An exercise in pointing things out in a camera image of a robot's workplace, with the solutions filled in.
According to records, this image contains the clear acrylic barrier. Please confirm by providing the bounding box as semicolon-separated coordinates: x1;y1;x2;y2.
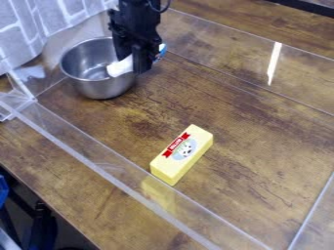
0;0;334;250

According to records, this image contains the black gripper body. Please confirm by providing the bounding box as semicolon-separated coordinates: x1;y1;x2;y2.
109;0;162;46

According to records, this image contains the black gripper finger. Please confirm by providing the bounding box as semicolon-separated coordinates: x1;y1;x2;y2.
133;44;157;74
113;34;133;61

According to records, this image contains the silver metal pot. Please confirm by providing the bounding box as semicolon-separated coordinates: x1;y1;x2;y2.
59;36;137;100

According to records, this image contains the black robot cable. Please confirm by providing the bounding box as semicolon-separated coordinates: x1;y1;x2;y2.
147;0;173;14

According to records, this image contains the yellow butter block toy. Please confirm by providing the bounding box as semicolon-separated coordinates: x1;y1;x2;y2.
150;124;214;186

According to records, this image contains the white brick pattern cloth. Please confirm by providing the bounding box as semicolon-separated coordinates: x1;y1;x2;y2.
0;0;119;76

